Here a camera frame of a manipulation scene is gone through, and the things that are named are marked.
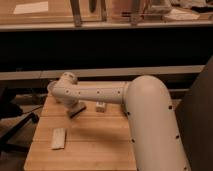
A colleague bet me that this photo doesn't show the white rectangular eraser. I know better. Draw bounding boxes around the white rectangular eraser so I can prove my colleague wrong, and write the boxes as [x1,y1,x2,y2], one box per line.
[96,102,106,113]

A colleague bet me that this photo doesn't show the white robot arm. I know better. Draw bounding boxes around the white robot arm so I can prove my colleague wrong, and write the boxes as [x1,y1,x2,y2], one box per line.
[48,72,191,171]

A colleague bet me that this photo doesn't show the white ceramic cup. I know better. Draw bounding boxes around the white ceramic cup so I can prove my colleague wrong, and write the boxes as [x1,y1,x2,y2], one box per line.
[47,81,61,103]

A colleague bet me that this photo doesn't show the white cloth sponge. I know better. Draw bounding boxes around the white cloth sponge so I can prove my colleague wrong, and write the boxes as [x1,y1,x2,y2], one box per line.
[51,128,66,150]

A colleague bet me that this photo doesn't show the black office chair base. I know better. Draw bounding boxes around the black office chair base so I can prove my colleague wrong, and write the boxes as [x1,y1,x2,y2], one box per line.
[0,88,39,154]

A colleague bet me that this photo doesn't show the white paper sheet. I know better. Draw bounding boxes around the white paper sheet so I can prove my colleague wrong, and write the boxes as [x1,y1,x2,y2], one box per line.
[13,1,49,14]

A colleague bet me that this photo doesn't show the dark panel at right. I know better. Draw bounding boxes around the dark panel at right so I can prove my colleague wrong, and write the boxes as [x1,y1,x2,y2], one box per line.
[176,56,213,171]

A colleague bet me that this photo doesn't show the wooden frame post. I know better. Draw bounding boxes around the wooden frame post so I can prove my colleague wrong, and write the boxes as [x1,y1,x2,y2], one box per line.
[70,0,82,27]

